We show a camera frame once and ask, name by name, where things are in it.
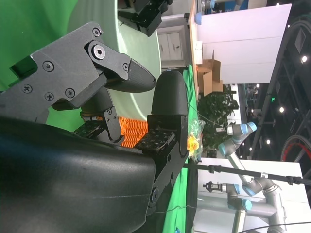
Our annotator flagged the long black pole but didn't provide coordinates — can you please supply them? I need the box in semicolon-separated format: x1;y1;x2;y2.
184;162;311;187

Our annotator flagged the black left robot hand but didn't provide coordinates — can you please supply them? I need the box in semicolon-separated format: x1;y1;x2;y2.
117;0;173;37

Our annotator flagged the clear bag of yellow toys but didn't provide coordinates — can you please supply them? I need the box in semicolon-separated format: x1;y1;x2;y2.
186;118;207;161

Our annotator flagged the green tablecloth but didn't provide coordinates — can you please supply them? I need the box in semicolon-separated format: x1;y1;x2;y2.
0;0;83;132

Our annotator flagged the grey-green bowl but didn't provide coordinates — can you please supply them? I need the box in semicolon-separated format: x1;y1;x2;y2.
67;0;163;122

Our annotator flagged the green leafy plant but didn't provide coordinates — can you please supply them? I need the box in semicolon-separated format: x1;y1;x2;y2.
197;84;241;157

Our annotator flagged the brown cardboard box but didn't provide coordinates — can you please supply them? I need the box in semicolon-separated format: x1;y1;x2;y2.
196;50;225;97

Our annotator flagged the black backdrop cloth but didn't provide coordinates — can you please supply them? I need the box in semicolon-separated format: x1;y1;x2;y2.
143;168;199;233

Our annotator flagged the white cabinet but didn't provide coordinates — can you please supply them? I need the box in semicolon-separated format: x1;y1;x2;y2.
156;26;190;69

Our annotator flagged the white partition panel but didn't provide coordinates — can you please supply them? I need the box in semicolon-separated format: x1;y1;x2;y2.
188;0;292;85

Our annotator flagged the green printed background cloth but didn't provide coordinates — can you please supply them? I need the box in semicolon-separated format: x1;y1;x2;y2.
160;63;203;233

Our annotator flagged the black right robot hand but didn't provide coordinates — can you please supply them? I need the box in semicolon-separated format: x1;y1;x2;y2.
0;21;190;233

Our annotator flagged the orange wicker basket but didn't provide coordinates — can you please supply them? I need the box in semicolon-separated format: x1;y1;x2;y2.
118;116;149;149

